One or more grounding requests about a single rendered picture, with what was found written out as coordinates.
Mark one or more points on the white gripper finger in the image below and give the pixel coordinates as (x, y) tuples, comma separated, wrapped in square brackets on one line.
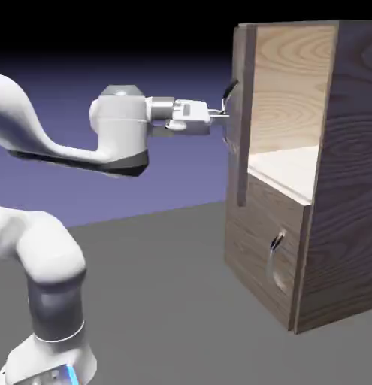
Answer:
[(215, 112)]

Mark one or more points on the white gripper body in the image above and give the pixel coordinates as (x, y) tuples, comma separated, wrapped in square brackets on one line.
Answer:
[(199, 118)]

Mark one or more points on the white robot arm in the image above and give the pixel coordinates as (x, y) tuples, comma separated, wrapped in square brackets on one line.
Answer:
[(119, 120)]

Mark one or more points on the dark wood cabinet door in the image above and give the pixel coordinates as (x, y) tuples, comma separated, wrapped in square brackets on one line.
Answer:
[(244, 90), (257, 240)]

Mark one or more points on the dark wood cabinet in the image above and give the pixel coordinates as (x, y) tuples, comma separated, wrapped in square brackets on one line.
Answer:
[(339, 180)]

